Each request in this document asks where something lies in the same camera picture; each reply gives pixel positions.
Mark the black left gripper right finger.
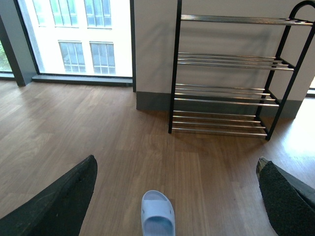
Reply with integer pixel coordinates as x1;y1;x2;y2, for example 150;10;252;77
256;157;315;236

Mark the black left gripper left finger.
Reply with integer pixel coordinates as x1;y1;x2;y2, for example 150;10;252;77
0;155;97;236

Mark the black metal shoe rack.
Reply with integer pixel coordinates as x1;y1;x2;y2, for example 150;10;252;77
168;0;315;140

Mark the light blue slide slipper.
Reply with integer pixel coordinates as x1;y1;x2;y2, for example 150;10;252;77
141;190;176;236

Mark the large glass window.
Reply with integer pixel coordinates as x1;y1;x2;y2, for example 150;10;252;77
0;0;136;89

